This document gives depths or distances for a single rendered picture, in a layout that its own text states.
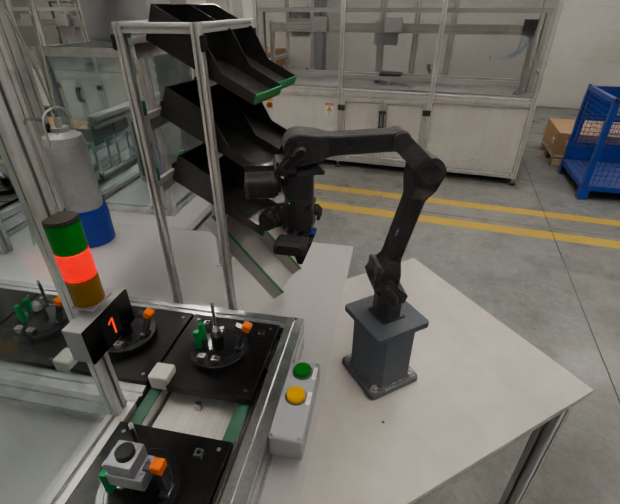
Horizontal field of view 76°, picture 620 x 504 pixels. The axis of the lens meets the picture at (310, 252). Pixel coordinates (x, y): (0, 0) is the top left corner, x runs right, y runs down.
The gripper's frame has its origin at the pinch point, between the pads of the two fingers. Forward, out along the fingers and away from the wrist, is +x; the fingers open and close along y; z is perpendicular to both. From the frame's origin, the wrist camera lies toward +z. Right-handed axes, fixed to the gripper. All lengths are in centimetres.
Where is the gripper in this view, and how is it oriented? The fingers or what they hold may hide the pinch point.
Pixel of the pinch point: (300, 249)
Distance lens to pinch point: 83.6
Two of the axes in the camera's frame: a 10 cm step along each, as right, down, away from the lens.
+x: 0.0, 8.5, 5.2
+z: -9.8, -1.0, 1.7
